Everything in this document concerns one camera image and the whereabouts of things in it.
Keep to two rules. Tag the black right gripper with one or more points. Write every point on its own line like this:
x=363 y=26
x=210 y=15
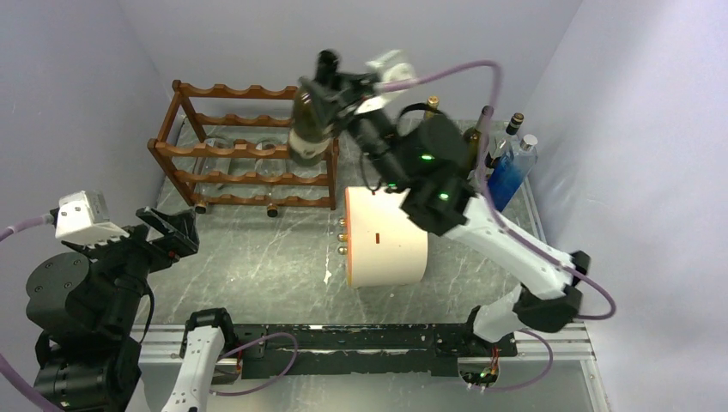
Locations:
x=337 y=104

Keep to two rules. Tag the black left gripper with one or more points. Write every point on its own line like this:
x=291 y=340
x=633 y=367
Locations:
x=178 y=232

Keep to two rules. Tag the black capped bottle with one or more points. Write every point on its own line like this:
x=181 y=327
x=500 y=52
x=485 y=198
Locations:
x=308 y=137

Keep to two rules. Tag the dark bottle white label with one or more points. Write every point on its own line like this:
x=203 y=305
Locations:
x=432 y=104

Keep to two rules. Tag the dark green wine bottle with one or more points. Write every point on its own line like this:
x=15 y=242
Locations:
x=472 y=137

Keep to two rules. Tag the clear glass liquor bottle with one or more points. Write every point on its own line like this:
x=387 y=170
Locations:
x=498 y=144

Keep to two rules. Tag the blue boxed bottle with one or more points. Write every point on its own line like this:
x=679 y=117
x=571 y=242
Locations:
x=514 y=166

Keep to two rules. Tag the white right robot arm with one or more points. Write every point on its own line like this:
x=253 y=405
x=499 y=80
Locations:
x=427 y=166

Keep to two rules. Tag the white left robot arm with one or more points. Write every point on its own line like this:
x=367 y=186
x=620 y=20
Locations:
x=85 y=302

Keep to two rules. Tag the clear bottle gold collar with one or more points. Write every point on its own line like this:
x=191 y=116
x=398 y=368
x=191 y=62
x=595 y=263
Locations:
x=207 y=165

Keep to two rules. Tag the brown wooden wine rack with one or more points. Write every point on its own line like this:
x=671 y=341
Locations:
x=189 y=184

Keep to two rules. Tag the white cylindrical container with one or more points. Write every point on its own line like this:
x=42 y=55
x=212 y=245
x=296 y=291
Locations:
x=382 y=246

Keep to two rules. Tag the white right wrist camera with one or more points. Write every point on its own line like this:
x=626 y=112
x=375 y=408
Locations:
x=391 y=66

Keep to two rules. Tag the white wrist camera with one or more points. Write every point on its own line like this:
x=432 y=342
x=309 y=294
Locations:
x=391 y=66
x=83 y=219

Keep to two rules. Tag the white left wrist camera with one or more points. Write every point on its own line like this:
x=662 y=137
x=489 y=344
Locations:
x=83 y=219

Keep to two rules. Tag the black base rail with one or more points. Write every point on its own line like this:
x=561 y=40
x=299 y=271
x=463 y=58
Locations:
x=306 y=349

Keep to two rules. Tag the aluminium frame rail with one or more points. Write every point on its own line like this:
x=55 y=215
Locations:
x=569 y=344

